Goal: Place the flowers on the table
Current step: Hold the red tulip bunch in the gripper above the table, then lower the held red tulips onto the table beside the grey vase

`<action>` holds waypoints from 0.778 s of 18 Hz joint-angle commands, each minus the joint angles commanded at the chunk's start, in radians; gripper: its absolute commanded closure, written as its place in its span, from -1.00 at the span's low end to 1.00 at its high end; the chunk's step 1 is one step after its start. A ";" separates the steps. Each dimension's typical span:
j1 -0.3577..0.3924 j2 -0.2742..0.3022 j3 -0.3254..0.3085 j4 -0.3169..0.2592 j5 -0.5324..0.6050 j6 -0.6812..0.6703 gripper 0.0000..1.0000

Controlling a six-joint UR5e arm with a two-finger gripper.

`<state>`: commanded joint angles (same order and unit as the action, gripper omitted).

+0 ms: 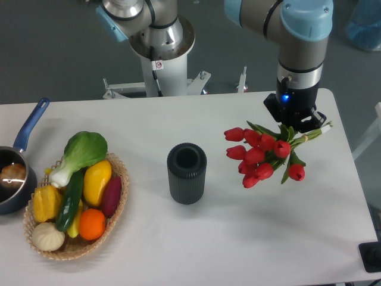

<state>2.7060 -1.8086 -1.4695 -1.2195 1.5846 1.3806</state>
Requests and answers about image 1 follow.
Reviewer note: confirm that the orange fruit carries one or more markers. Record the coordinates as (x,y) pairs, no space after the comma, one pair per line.
(92,224)

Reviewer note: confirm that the green cucumber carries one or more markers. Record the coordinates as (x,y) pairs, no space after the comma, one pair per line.
(70,201)

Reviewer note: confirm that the yellow mango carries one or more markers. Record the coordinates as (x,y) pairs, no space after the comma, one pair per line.
(95,181)

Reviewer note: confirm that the green bok choy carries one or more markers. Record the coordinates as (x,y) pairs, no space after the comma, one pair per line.
(83,149)

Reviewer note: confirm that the yellow banana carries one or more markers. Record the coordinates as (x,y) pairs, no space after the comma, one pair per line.
(73,229)

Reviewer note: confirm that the blue saucepan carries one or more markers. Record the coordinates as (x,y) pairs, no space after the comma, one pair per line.
(14,199)

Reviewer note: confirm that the blue translucent bag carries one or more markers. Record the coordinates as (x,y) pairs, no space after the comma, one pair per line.
(363,27)

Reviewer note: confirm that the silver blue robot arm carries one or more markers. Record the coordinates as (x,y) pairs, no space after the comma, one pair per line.
(300,28)

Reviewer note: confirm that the brown food in pan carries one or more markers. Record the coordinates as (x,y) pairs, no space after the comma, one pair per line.
(13,175)

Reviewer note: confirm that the black device at edge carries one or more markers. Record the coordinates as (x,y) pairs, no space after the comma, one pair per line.
(370,255)

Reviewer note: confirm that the woven wicker basket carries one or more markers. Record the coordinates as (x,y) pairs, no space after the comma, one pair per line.
(74,248)

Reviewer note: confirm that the red tulip bouquet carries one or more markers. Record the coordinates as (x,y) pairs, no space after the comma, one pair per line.
(261,151)

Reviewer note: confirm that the yellow bell pepper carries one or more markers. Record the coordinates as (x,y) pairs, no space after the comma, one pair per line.
(46,203)

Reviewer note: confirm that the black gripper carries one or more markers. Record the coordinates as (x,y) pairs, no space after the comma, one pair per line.
(290,105)

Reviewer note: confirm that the dark ribbed vase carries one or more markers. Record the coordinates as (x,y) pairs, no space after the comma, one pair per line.
(186,166)

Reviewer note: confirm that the purple sweet potato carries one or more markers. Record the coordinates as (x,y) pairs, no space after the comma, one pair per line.
(111,196)

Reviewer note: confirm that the white steamed bun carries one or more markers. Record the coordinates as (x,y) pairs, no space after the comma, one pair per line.
(47,237)

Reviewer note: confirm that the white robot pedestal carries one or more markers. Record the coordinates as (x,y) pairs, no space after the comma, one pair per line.
(163,57)

